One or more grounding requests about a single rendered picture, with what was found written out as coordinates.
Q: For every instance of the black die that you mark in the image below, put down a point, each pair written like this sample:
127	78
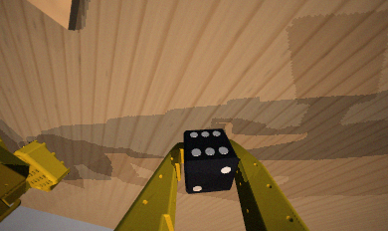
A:
210	161

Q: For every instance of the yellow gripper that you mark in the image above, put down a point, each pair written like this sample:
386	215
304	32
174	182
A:
264	206

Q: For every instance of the tan mat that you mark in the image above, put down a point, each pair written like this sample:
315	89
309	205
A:
65	12

